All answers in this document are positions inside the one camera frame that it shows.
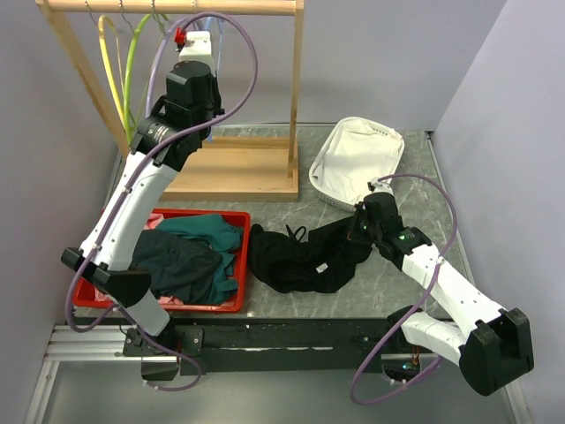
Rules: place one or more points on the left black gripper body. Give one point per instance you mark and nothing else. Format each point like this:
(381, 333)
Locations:
(214, 108)

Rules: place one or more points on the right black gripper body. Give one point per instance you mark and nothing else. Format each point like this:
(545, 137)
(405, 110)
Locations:
(361, 226)

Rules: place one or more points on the black shorts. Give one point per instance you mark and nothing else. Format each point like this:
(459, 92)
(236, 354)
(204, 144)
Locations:
(321, 260)

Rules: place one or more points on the blue hanger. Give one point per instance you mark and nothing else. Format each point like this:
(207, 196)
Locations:
(218, 43)

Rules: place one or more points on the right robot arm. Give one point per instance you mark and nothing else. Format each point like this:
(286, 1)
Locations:
(491, 345)

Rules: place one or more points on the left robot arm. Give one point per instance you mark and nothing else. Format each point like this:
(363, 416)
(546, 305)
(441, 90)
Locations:
(175, 128)

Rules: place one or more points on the purple hanger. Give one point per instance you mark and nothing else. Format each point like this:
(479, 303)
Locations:
(156, 63)

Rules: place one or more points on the green hanger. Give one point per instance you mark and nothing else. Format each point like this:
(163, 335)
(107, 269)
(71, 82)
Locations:
(129, 122)

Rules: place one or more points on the wooden hanger rack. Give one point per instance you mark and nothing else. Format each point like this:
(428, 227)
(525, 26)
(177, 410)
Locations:
(237, 168)

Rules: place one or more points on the yellow hanger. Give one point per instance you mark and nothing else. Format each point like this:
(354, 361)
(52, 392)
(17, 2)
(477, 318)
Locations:
(116, 86)

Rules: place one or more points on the dark grey shorts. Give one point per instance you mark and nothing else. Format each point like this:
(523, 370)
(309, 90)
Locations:
(179, 267)

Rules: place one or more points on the white laundry basket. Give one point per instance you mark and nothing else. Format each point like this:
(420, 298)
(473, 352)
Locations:
(357, 151)

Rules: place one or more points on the pink garment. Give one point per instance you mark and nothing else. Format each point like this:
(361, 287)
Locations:
(152, 222)

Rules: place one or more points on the teal green garment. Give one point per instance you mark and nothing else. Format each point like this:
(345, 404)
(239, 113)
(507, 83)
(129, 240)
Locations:
(213, 231)

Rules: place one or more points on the red plastic bin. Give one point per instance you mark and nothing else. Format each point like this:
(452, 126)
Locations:
(83, 295)

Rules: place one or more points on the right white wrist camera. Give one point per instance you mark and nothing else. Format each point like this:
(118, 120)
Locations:
(377, 186)

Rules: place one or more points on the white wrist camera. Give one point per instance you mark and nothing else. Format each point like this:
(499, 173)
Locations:
(377, 186)
(195, 46)

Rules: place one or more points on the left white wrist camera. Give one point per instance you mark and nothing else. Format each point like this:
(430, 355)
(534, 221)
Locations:
(195, 46)

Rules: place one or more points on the aluminium frame rail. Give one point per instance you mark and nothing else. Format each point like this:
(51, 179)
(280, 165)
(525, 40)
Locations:
(103, 344)

